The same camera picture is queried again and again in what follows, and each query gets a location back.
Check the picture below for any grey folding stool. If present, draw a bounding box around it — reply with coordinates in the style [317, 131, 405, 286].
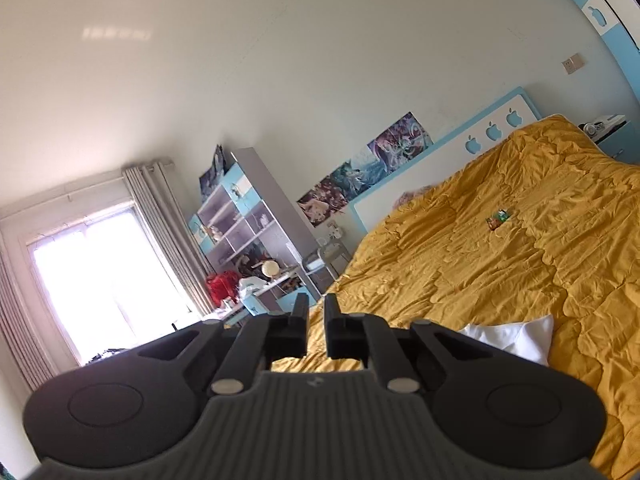
[302, 242, 352, 293]

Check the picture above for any red bag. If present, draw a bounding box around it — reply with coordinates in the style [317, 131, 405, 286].
[206, 270, 241, 307]

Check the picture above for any blue nightstand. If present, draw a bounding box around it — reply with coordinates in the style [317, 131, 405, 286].
[595, 122, 640, 166]

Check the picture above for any grey striped curtain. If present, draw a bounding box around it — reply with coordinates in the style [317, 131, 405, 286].
[122, 160, 217, 317]
[0, 250, 57, 392]

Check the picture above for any mustard yellow quilt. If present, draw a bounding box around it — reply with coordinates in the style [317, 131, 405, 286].
[272, 115, 640, 478]

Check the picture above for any white printed sweatshirt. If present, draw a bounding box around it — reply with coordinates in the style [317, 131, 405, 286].
[457, 314, 556, 367]

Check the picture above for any blue and white wardrobe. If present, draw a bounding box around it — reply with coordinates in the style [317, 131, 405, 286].
[537, 0, 640, 53]

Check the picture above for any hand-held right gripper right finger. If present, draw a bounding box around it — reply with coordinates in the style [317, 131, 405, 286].
[324, 294, 501, 393]

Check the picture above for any bright window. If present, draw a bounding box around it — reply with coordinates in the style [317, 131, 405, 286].
[25, 200, 202, 367]

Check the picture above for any white and blue headboard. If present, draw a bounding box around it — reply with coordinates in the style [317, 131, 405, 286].
[352, 86, 541, 236]

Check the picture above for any light blue chair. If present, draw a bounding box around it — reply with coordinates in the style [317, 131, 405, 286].
[241, 292, 273, 318]

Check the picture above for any white and blue bookshelf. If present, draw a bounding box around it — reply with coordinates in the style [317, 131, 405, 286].
[187, 147, 323, 311]

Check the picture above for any cluttered desk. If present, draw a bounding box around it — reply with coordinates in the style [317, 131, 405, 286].
[200, 270, 303, 331]

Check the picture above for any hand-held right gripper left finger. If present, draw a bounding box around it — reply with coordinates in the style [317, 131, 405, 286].
[137, 292, 311, 396]

